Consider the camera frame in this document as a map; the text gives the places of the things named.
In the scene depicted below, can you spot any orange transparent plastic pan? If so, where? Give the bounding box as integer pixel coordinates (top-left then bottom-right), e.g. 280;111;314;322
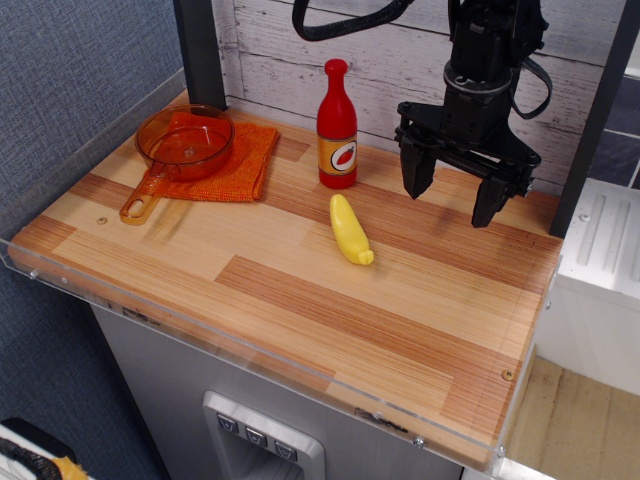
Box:
119;104;236;226

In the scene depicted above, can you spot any silver toy fridge cabinet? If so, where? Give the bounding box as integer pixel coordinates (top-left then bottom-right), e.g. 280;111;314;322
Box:
94;307;463;479

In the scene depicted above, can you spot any silver dispenser button panel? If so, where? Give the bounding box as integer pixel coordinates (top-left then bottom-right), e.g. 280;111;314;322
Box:
202;391;326;479

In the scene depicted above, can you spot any black sleeved cable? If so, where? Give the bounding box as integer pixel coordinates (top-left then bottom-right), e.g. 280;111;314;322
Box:
291;0;415;43

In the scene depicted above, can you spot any yellow toy banana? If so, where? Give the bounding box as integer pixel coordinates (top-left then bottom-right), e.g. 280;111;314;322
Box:
329;194;374;266

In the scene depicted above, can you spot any dark right frame post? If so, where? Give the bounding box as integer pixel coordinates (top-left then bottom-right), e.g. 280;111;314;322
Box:
549;0;639;238

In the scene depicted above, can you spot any white toy sink unit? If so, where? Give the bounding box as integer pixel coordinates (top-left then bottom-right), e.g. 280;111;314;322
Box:
534;179;639;394

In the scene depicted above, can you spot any red toy sauce bottle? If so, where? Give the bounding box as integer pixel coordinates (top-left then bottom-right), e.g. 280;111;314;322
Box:
316;59;357;189

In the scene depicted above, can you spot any yellow sponge piece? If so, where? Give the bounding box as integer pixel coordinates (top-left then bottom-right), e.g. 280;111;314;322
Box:
52;456;90;480

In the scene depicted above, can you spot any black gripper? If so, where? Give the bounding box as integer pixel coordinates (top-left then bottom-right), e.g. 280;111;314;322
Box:
396;83;541;228

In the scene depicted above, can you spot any dark frame post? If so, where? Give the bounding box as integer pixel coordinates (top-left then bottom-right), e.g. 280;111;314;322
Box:
172;0;228;111
549;0;639;238

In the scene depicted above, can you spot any dark left frame post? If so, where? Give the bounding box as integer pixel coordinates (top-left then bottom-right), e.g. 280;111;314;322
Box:
172;0;228;111

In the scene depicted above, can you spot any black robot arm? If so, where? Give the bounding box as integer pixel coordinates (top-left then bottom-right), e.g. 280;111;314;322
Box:
396;1;552;228

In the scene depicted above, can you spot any orange folded cloth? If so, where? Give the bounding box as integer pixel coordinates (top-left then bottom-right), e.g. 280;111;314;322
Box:
164;122;279;202

